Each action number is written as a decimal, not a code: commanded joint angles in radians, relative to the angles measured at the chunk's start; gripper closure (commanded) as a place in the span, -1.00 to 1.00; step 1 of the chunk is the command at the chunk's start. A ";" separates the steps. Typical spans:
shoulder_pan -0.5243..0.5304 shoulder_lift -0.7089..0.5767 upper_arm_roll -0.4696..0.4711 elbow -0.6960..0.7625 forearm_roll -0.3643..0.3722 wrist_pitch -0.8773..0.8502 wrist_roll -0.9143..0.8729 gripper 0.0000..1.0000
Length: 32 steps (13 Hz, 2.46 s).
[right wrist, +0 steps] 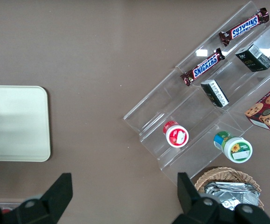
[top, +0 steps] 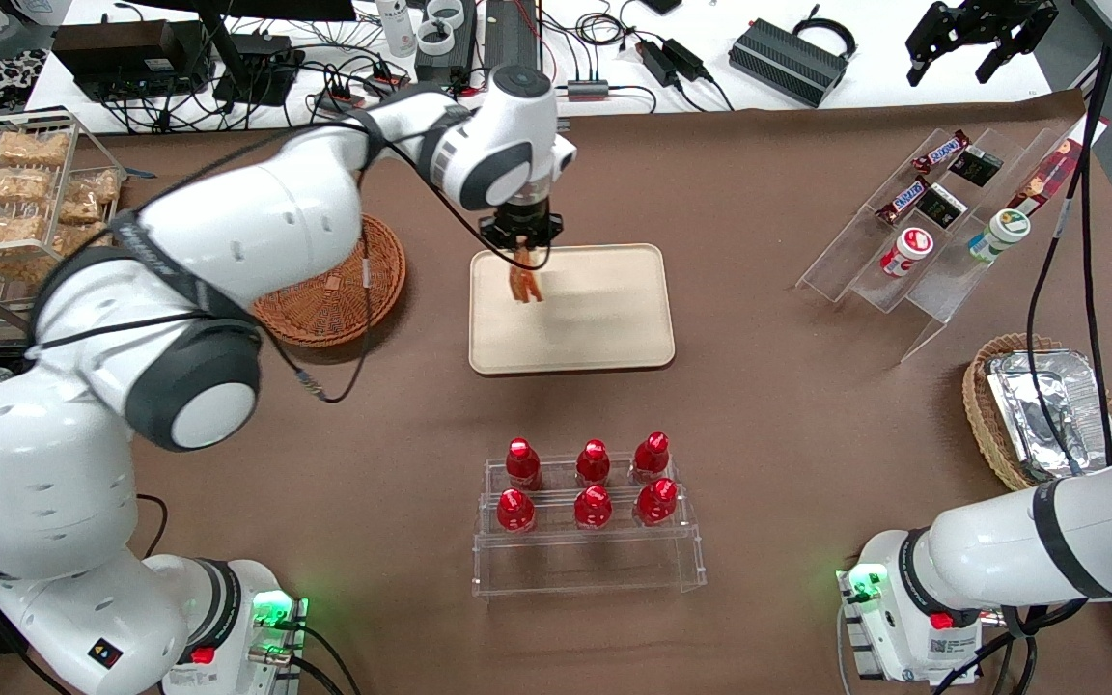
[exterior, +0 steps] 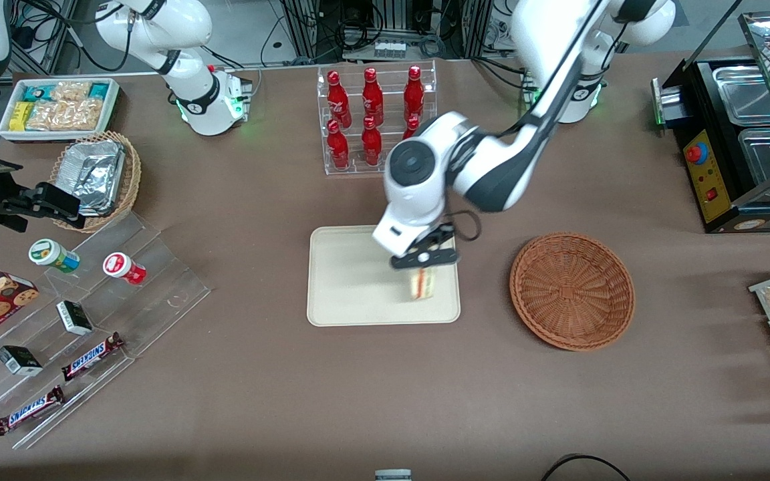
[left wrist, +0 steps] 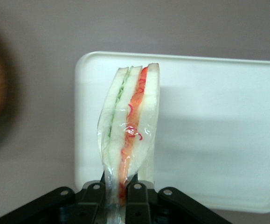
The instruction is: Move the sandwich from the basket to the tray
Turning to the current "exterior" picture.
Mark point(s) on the triangle sandwich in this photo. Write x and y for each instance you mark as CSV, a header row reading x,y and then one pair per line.
x,y
423,286

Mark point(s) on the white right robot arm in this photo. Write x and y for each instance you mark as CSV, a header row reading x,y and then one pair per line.
x,y
191,87

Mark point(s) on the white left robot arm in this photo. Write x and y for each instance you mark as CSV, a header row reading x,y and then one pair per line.
x,y
492,167

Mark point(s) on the cream plastic tray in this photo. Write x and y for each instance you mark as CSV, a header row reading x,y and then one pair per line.
x,y
345,287

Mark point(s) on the small tan wicker basket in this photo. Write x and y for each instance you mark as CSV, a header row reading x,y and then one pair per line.
x,y
130,180

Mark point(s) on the large brown wicker basket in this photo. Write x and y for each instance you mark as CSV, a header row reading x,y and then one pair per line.
x,y
572,294

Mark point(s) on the aluminium foil containers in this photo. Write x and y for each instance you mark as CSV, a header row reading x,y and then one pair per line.
x,y
94,175

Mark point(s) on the green lid cup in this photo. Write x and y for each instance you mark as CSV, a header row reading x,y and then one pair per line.
x,y
54,255

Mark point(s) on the white plastic snack bin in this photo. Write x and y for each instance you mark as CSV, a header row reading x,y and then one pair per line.
x,y
57,137

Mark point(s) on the yellow snack packet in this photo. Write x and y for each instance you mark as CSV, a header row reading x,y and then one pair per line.
x,y
21,115

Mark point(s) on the red lid cup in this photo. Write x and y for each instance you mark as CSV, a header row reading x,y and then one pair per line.
x,y
124,268

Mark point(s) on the clear cracker bag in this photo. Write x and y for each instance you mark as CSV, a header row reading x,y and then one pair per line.
x,y
71,90
67,115

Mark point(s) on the teal snack packet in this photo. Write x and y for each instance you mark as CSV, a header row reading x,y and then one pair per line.
x,y
35,93
99,90

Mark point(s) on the small black box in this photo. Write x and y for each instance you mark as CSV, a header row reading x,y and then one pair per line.
x,y
74,317
19,359

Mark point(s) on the red cola bottle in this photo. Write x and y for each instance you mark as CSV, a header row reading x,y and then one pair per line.
x,y
337,147
371,93
371,143
411,128
337,97
414,90

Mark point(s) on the clear acrylic stepped stand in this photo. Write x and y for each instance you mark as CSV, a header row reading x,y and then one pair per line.
x,y
171,287

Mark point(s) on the snickers chocolate bar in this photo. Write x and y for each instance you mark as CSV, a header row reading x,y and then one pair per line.
x,y
29,409
93,356

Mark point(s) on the clear acrylic bottle rack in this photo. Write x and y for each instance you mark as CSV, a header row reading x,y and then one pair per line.
x,y
356,100

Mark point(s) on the white power strip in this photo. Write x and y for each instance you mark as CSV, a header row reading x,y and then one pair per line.
x,y
390,49

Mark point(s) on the grey white object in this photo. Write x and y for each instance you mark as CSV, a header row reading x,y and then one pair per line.
x,y
393,475

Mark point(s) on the black food warmer appliance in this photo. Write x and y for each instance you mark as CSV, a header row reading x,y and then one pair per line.
x,y
709,180

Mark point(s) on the aluminium frame rack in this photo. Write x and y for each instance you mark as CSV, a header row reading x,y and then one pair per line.
x,y
472,27

